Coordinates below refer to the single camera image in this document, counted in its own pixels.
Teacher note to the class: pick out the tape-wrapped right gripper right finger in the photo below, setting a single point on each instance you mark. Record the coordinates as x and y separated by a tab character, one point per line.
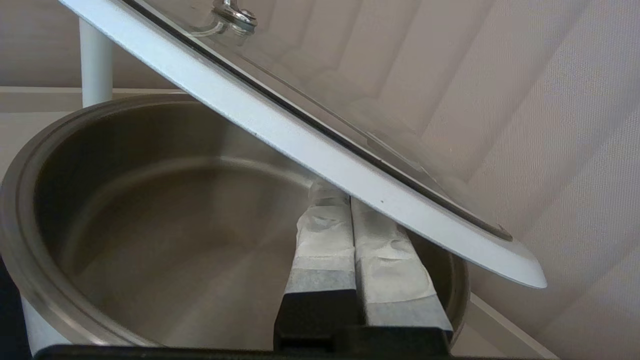
390	270

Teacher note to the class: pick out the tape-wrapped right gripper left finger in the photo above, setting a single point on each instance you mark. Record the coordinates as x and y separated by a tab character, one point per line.
322	250

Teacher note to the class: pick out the glass lid with white rim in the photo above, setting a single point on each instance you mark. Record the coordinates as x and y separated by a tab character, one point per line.
325	155

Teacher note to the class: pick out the white steel-lined pot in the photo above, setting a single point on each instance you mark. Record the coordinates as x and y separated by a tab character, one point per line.
150	225

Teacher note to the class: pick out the white round pipe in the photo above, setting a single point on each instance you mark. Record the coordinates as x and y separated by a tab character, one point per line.
96	65

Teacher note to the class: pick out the large black glass cooktop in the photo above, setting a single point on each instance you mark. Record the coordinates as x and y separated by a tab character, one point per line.
10	310

